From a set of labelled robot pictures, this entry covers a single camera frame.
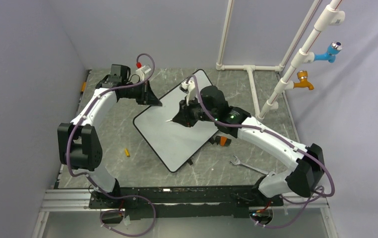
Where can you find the blue tap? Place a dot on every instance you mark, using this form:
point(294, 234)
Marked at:
point(330, 55)

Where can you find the orange-black pen at wall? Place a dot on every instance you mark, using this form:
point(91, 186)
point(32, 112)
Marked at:
point(83, 86)

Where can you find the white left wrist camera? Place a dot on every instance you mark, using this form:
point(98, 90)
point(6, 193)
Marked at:
point(143, 71)

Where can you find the yellow marker cap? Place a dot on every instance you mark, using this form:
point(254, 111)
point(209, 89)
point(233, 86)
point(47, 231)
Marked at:
point(127, 152)

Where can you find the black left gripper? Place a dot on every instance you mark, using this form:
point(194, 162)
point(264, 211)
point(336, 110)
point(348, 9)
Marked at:
point(147, 96)

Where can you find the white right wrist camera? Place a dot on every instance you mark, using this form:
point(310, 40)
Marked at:
point(188, 86)

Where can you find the white whiteboard black frame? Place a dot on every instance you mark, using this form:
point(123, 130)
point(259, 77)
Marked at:
point(172, 143)

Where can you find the aluminium frame rail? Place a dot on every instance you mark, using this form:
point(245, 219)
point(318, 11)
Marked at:
point(77, 200)

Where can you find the white PVC pipe frame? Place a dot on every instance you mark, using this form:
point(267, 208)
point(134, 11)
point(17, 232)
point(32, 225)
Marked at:
point(331, 15)

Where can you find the orange tap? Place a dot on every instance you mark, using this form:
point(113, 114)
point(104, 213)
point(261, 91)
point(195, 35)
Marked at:
point(303, 82)

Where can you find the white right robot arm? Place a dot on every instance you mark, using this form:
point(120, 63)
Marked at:
point(304, 163)

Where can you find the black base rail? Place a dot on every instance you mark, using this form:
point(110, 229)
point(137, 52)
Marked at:
point(238, 201)

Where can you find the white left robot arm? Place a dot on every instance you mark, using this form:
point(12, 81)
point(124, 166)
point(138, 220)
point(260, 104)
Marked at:
point(79, 145)

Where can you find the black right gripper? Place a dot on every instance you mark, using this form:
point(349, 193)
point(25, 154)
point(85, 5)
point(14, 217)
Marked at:
point(183, 117)

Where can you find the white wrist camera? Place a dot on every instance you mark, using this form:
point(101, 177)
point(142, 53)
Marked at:
point(143, 71)
point(188, 86)

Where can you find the silver open-end wrench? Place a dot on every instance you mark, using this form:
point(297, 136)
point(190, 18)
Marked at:
point(235, 161)

